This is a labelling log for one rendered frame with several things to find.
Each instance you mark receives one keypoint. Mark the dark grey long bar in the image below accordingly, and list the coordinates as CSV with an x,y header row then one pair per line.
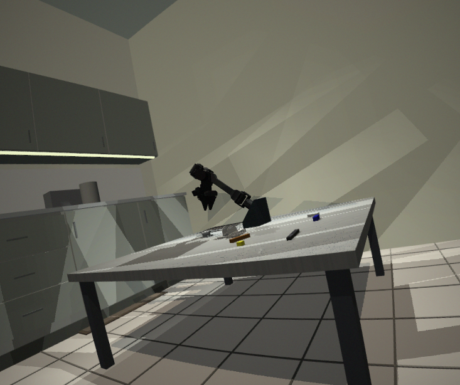
x,y
293,234

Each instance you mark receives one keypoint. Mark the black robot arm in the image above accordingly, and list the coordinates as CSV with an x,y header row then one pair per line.
x,y
204,174

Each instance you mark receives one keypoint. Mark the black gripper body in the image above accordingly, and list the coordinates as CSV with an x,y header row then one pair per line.
x,y
208,191

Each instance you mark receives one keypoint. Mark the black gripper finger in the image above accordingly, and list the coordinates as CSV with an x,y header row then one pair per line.
x,y
204,203
211,201

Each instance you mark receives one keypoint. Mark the brown rectangular bar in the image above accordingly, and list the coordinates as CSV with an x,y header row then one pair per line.
x,y
239,238

